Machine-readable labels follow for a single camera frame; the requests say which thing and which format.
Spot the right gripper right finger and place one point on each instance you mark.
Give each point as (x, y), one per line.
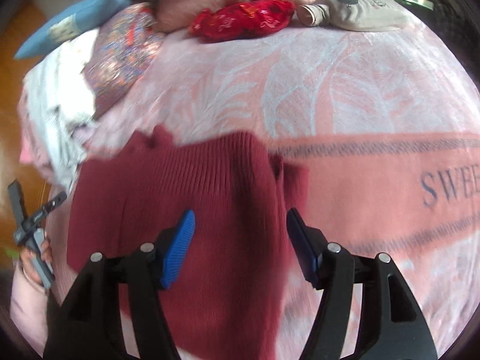
(370, 290)

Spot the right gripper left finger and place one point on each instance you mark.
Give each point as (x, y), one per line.
(113, 299)

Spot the dark red knit sweater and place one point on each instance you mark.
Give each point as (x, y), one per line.
(227, 300)

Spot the left forearm pink sleeve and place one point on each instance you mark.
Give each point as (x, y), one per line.
(28, 309)

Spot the left hand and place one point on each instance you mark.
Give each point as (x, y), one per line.
(27, 256)

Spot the white ribbed knit garment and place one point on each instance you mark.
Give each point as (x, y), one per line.
(58, 101)

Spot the pink floral bed blanket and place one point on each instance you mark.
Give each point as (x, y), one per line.
(385, 124)

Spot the colourful paisley pillow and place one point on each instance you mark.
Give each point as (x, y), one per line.
(125, 47)

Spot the blue pillow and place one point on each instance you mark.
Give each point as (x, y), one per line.
(69, 24)

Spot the red embroidered pouch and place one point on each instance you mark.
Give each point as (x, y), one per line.
(243, 20)

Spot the beige folded garment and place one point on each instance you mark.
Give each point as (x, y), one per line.
(354, 15)

